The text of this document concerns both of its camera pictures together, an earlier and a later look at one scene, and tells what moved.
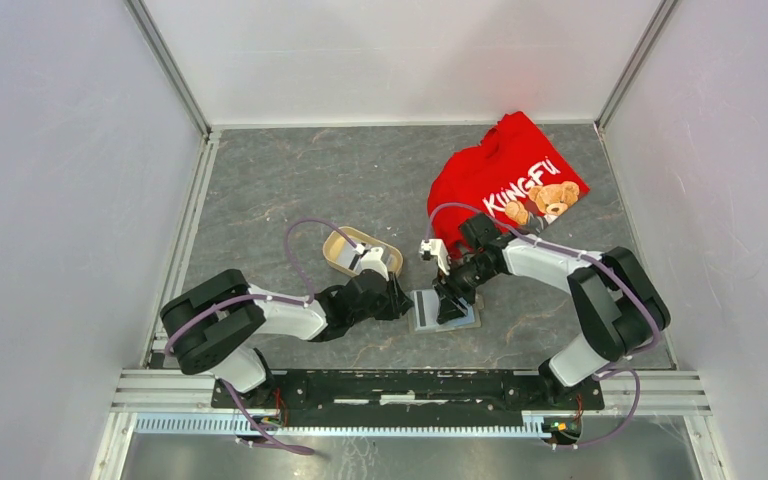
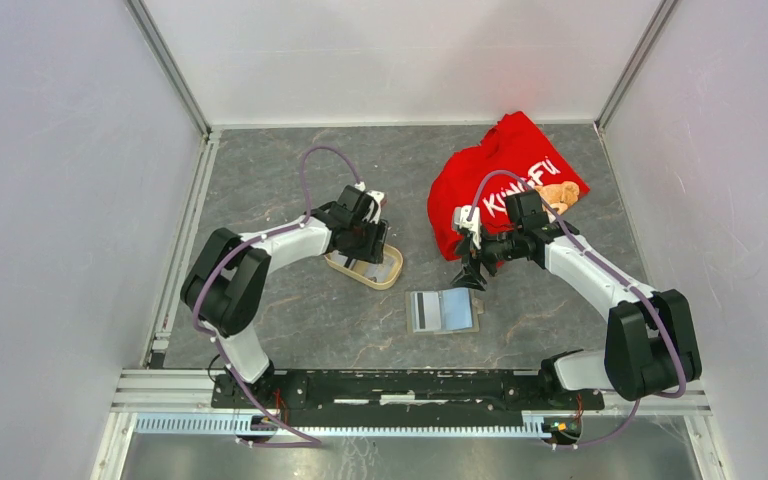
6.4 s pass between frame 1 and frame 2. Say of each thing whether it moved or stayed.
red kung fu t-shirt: stayed
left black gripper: moved
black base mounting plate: stayed
